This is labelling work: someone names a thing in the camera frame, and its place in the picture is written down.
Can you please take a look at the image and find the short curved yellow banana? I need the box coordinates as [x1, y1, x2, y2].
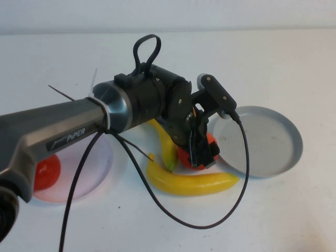
[149, 119, 180, 173]

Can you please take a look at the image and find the red apple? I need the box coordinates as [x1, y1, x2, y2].
[33, 154, 62, 192]
[176, 132, 219, 170]

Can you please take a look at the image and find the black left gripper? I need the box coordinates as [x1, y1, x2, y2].
[164, 80, 221, 169]

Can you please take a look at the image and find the grey round plate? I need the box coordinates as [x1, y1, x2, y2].
[209, 106, 303, 180]

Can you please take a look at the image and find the thick black gripper cable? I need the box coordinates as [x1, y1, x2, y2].
[133, 34, 162, 77]

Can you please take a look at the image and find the long yellow banana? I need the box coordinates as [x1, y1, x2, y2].
[145, 153, 240, 196]

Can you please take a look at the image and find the pink round plate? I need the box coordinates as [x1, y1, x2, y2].
[33, 133, 114, 204]

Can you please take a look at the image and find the black zip tie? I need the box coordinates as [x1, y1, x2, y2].
[115, 132, 155, 161]
[48, 85, 76, 102]

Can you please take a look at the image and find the thin black camera cable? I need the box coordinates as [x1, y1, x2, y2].
[59, 110, 250, 252]

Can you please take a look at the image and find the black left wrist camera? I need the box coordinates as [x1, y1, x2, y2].
[193, 73, 237, 120]

